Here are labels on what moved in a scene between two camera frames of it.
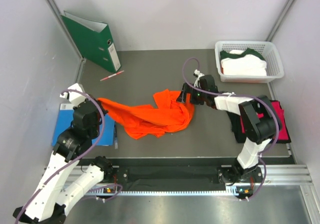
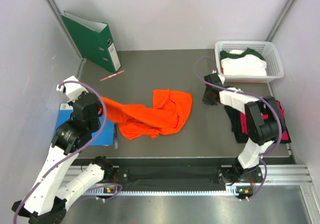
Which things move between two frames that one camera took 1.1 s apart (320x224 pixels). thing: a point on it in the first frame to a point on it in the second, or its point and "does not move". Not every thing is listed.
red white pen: x=112 y=75 does not move
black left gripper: x=76 y=106 does not move
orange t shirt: x=169 y=116 does not move
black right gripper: x=187 y=89 to x=205 y=100
